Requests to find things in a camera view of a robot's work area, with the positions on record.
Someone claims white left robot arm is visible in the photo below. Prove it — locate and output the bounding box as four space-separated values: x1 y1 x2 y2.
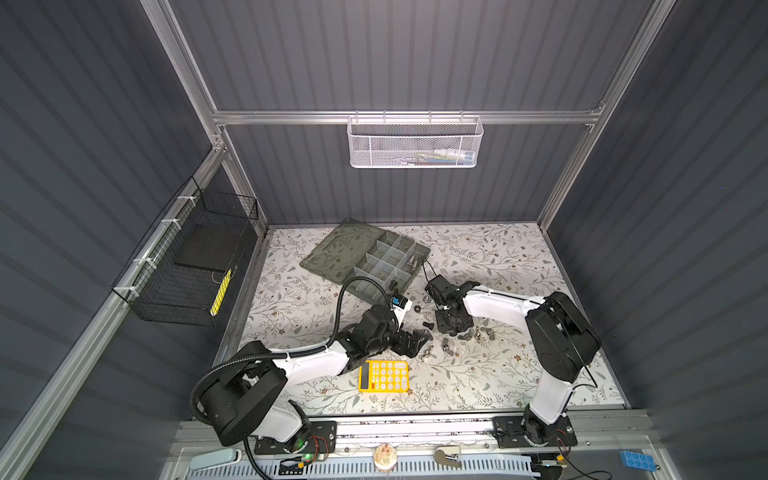
189 298 432 452

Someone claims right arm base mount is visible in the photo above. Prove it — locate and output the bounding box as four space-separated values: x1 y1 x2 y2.
491 414 578 448

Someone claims silver wing nut pile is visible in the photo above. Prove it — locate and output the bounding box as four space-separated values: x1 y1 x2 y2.
457 327 496 342

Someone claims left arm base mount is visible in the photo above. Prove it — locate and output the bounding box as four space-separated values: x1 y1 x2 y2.
250 421 338 455

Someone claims green transparent organizer box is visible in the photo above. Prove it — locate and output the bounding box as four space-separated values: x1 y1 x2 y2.
300 218 431 295

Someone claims black wire wall basket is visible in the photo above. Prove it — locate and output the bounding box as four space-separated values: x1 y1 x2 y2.
113 180 260 327

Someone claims yellow calculator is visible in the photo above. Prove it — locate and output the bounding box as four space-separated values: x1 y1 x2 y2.
358 360 410 393

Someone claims white wire wall basket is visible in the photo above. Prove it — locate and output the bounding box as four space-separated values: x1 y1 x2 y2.
346 114 484 169

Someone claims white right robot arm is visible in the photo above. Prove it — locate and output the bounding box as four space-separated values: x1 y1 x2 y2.
425 275 602 426

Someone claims light blue flat device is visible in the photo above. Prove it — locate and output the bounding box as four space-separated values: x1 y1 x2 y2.
189 448 243 472

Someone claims round wooden object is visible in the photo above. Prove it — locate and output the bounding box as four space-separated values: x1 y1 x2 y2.
372 444 398 472

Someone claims blue toy brick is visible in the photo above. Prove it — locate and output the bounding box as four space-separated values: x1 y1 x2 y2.
619 450 658 472

